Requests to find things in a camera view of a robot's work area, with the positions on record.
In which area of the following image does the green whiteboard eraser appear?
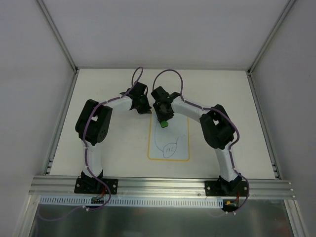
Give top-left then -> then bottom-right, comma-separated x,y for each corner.
160,120 -> 168,128

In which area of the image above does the yellow-framed small whiteboard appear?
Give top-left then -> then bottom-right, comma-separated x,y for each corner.
148,112 -> 190,162

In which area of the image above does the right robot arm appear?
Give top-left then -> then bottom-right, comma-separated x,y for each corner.
151,86 -> 242,196

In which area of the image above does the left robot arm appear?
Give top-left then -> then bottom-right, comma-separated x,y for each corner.
74,82 -> 151,194

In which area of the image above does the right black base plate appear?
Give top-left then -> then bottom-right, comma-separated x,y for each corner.
204,178 -> 249,197

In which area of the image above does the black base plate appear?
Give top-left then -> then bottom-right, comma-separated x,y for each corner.
74,175 -> 119,195
204,178 -> 249,197

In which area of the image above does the white slotted cable duct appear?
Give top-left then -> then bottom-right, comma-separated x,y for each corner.
39,196 -> 224,209

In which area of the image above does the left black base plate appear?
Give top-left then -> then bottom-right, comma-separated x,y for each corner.
74,175 -> 119,195

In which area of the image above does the aluminium mounting rail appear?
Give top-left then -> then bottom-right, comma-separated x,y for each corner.
28,175 -> 296,199

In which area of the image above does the left aluminium frame post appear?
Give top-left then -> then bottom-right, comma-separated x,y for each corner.
35,0 -> 78,73

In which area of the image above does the aluminium frame post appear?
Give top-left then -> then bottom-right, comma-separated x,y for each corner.
35,0 -> 78,73
247,0 -> 297,75

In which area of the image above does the right aluminium frame post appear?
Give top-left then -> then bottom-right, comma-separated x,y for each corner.
247,0 -> 297,75

